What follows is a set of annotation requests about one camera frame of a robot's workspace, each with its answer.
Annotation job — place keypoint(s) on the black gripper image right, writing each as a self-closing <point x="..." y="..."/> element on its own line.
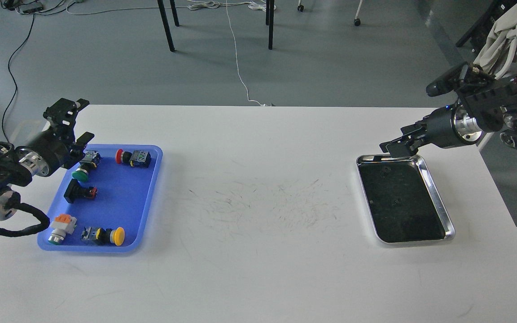
<point x="437" y="129"/>

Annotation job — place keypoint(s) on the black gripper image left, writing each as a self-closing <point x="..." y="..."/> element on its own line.
<point x="55" y="148"/>

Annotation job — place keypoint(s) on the silver metal tray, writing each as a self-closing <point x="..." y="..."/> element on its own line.
<point x="421" y="218"/>

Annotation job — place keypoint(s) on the blue plastic tray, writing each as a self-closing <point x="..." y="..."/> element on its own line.
<point x="123" y="200"/>

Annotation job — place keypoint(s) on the white orange push button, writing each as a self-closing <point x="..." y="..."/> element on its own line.
<point x="62" y="225"/>

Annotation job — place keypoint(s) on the yellow mushroom push button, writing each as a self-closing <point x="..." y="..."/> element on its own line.
<point x="103" y="236"/>

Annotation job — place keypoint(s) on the beige cloth on chair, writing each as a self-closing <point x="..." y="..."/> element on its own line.
<point x="497" y="55"/>

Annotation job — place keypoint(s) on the black table leg left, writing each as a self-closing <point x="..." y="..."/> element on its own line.
<point x="165" y="22"/>

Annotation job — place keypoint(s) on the black table leg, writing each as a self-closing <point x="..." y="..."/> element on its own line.
<point x="165" y="22"/>
<point x="269" y="21"/>

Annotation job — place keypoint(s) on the black table leg right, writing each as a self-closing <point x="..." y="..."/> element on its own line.
<point x="269" y="21"/>

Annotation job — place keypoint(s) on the green push button switch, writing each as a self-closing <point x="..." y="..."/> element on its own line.
<point x="88" y="163"/>

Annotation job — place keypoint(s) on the black selector switch red base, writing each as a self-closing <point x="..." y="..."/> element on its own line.
<point x="75" y="192"/>

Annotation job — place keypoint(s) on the red push button switch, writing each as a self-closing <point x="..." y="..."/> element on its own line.
<point x="137" y="158"/>

